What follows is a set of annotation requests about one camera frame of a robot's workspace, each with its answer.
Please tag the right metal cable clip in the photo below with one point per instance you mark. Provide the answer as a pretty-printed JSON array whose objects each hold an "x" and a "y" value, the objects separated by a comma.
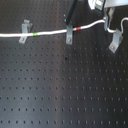
[{"x": 116, "y": 41}]

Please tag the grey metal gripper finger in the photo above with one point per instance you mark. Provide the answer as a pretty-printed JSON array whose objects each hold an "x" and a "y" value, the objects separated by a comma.
[{"x": 108, "y": 16}]

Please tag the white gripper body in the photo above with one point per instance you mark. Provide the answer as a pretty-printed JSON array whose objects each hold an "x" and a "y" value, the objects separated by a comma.
[{"x": 101, "y": 4}]

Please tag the middle metal cable clip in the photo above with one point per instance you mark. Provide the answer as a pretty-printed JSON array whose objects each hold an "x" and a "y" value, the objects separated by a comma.
[{"x": 69, "y": 34}]

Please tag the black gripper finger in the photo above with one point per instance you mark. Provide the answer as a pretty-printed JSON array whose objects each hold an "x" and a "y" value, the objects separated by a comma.
[{"x": 71, "y": 10}]

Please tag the metal cable clip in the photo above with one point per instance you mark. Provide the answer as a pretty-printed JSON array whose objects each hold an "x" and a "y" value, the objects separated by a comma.
[
  {"x": 26, "y": 28},
  {"x": 116, "y": 41},
  {"x": 69, "y": 34}
]

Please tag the left metal cable clip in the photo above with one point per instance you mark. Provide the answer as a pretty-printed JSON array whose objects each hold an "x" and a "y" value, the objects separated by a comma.
[{"x": 26, "y": 28}]

